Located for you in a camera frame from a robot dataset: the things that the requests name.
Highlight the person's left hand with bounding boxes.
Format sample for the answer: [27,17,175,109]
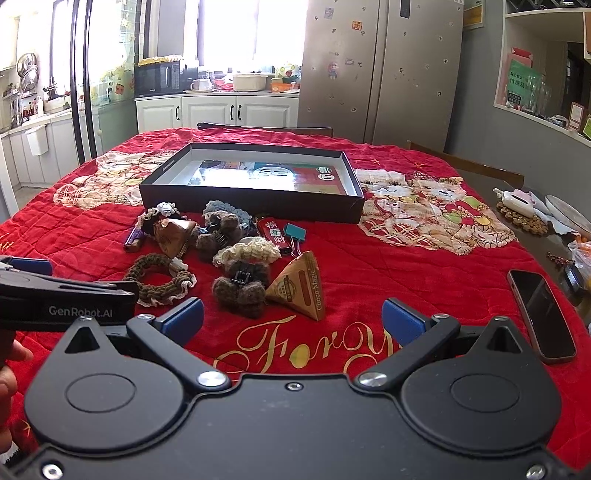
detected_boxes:
[0,342,34,467]

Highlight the clear plastic bag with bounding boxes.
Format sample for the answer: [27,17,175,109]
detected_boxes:
[566,237,591,305]

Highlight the teal binder clip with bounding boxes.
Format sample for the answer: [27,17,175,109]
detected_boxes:
[281,223,309,264]

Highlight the white wall shelf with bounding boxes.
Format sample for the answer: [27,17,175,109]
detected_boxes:
[492,0,591,148]

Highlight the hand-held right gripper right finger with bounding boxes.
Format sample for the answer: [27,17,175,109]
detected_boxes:
[355,298,525,393]

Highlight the red rectangular packet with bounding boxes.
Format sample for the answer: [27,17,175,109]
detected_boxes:
[256,217,294,256]

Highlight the white pink pouch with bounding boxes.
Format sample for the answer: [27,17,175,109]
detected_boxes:
[493,187,539,215]

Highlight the red printed blanket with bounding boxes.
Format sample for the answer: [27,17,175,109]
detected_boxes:
[0,127,591,462]

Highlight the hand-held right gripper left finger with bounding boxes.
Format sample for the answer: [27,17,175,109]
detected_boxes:
[65,298,230,394]

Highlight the yellow wall poster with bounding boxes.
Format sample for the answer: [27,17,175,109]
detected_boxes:
[462,0,485,28]

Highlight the dark smartphone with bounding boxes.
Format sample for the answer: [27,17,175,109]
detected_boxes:
[507,269,578,365]

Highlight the black door frame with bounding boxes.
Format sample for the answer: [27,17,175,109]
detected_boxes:
[69,0,105,164]

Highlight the brown knit bow hair clip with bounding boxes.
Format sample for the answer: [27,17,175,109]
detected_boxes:
[194,215,243,264]
[211,258,273,319]

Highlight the dark wooden chair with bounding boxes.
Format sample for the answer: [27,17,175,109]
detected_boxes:
[196,122,334,138]
[409,141,526,188]

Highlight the purple lighter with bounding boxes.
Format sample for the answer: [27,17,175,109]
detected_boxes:
[123,227,147,253]

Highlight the printed card sheet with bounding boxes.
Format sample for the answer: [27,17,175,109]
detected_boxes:
[185,159,356,197]

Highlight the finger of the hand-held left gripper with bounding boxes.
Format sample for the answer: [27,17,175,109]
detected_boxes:
[0,269,140,298]
[0,256,54,277]

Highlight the clear drinking glasses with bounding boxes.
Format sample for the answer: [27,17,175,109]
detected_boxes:
[526,76,555,116]

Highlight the grey kitchen counter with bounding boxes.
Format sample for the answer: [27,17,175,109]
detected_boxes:
[0,111,88,188]

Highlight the black microwave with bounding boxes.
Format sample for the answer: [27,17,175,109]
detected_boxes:
[134,60,183,97]

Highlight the cream crochet scrunchie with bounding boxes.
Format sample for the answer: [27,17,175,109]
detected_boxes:
[212,237,282,267]

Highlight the green poster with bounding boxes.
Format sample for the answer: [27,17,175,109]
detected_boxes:
[505,67,543,109]

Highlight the woven coaster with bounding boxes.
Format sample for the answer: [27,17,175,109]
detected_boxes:
[496,198,550,236]

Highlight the blue crochet scrunchie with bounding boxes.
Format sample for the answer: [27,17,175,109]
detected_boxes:
[203,200,252,227]

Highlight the white plate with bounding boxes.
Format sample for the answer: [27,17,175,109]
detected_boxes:
[545,194,591,232]

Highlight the brown crochet scrunchie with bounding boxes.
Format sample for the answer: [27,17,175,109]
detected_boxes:
[122,253,197,308]

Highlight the cream plastic tub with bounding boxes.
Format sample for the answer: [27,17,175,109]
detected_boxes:
[232,73,273,92]

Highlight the black cream lace scrunchie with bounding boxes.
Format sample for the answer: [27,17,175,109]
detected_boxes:
[137,202,188,234]

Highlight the silver refrigerator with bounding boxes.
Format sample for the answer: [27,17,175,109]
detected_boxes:
[298,0,465,153]

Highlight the white hanging bin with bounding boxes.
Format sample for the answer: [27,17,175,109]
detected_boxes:
[25,126,51,157]

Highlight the brown pyramid snack packet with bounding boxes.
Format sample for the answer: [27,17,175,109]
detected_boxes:
[265,250,326,320]
[154,218,197,259]

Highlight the black shallow box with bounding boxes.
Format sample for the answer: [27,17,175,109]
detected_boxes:
[139,142,365,224]

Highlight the white kitchen cabinets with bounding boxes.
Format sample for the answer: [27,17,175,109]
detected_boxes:
[135,90,301,137]

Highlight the steel bowls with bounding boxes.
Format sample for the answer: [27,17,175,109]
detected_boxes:
[16,52,40,93]

